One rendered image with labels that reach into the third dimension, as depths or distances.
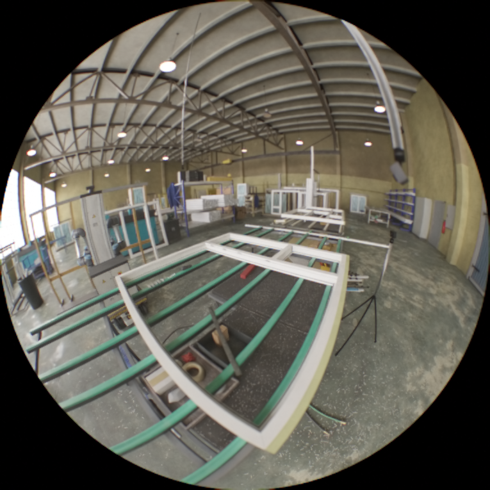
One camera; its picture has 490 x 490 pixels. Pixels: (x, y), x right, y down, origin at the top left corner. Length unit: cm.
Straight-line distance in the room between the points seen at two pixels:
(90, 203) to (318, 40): 891
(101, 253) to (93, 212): 57
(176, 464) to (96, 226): 263
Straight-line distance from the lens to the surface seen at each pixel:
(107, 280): 212
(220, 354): 103
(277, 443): 55
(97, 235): 243
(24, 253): 946
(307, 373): 61
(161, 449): 165
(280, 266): 123
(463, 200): 720
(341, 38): 870
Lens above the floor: 148
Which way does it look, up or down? 20 degrees down
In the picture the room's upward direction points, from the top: 2 degrees counter-clockwise
